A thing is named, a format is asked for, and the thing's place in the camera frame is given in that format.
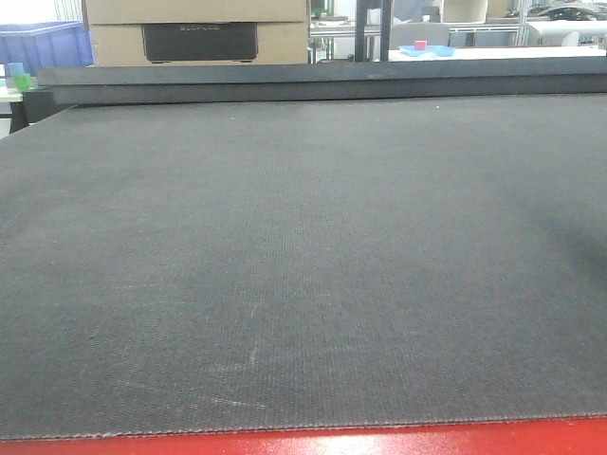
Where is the black foam board stack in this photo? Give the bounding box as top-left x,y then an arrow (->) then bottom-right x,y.
38,56 -> 606,105

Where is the light blue tray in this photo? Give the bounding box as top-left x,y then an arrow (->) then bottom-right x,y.
398,45 -> 455,58

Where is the pink cube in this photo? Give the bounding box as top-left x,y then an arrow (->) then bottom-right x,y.
414,40 -> 428,50

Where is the large cardboard box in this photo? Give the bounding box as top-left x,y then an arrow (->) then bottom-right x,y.
83,0 -> 310,66

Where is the green cup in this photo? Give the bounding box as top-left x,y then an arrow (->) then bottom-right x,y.
10,73 -> 32,93

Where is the blue storage crate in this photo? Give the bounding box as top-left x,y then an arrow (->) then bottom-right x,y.
1,21 -> 94,76

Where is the black metal post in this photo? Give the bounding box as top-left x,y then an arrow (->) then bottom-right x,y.
354,0 -> 394,63

